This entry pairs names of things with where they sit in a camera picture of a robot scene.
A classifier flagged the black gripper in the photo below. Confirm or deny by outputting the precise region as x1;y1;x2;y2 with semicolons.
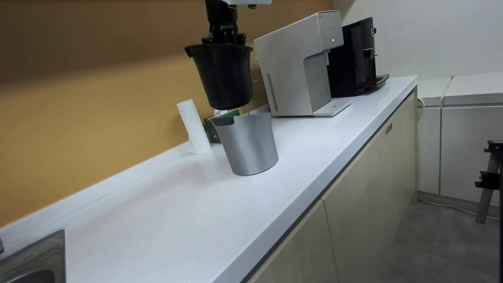
205;0;249;47

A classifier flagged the silver jug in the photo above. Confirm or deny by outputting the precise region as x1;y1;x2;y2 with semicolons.
211;110;280;177

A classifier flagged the black countertop appliance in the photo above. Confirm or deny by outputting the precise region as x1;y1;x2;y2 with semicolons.
328;16;392;99

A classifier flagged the steel kitchen sink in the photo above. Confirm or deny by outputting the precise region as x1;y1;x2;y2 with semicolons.
0;228;70;283

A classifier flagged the white coffee machine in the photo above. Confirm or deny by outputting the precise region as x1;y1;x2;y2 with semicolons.
252;8;353;119

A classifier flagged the white plastic piece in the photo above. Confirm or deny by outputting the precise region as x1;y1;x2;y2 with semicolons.
175;97;213;157

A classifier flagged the white storage cabinet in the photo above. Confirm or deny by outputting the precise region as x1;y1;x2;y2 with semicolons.
416;71;503;209

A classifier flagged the black camera stand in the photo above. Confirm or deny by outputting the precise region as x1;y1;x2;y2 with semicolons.
474;138;503;226

